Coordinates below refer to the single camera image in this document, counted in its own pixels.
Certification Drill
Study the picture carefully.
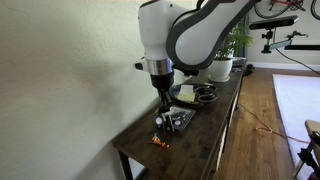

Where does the red bicycle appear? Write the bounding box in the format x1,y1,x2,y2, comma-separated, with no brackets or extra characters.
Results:
253,0,320,21

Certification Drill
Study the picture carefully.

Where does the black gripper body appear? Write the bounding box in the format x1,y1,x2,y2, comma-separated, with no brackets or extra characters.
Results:
149,71,175,92

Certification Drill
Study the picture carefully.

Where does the black stereo camera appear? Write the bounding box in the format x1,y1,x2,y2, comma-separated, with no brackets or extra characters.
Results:
249,14,300,32

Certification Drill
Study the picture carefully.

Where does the white rug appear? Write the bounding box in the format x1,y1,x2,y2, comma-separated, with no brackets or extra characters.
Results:
272,73,320,171

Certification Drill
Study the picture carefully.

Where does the thin black camera cable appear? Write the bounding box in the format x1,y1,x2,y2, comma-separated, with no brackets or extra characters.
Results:
274,48,320,77

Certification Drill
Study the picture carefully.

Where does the green potted plant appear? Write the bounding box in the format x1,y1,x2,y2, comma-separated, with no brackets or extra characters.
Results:
214,19,254,61

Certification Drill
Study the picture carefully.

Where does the dark round plate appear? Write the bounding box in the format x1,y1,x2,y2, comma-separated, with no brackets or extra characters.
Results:
169,82,220,108

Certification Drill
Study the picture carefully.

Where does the light wood stool with clamp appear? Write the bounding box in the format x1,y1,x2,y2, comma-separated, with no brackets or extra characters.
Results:
292,119,320,180

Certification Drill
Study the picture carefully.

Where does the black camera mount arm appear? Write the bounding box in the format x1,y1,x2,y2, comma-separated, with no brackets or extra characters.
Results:
260,29,320,54

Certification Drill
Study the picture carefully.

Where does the silver key bunch round tag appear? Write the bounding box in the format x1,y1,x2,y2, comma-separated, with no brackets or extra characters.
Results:
173,112,188,128

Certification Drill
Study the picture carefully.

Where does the orange cable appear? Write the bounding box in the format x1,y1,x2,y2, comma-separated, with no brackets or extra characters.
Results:
238,103,311,145

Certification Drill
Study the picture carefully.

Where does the white plant pot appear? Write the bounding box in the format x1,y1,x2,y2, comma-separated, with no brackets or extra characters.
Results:
208,57,234,83

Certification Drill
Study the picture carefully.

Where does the dark wood console table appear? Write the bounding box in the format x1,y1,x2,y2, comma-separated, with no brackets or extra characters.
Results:
111,58,248,180

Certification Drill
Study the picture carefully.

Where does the pale yellow paper note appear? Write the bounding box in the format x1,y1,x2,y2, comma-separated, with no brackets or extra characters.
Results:
176,84,197,103

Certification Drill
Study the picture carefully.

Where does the small black floor object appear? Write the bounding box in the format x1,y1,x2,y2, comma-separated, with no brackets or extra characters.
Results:
243,63,256,77

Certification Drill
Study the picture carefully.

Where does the blue square tray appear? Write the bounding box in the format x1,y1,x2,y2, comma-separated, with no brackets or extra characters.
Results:
159,104,197,132

